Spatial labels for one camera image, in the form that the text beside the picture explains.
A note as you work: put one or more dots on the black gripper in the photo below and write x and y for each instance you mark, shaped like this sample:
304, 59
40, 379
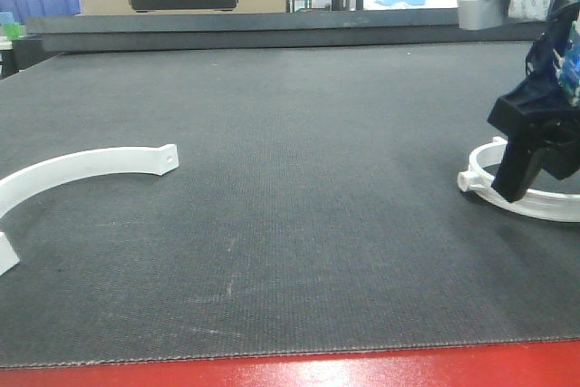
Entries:
547, 96

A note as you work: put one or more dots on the white ribbed pipe clamp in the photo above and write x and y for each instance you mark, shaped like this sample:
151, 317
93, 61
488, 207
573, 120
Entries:
550, 206

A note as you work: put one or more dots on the black rubber table mat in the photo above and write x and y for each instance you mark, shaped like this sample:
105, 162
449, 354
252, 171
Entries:
315, 208

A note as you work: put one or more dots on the black raised board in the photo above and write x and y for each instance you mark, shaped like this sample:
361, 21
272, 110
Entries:
134, 33

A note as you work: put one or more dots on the green cube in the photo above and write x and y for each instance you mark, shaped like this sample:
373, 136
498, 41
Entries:
12, 31

